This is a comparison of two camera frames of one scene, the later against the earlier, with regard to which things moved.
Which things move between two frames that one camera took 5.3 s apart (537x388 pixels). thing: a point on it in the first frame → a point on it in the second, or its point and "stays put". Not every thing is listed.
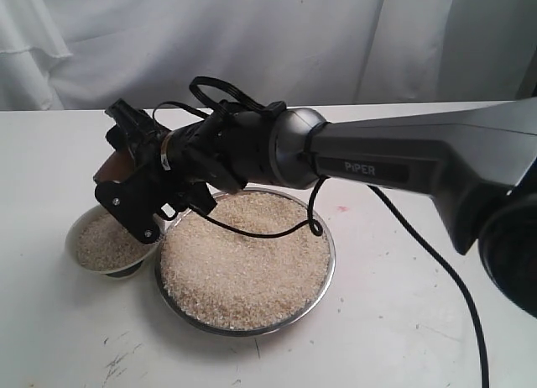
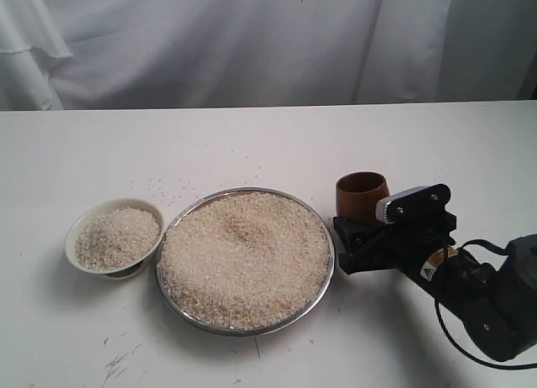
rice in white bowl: x=104 y=243 stays put
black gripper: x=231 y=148 → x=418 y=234
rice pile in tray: x=232 y=280 stays put
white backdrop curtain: x=83 y=47 stays put
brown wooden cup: x=117 y=167 → x=357 y=194
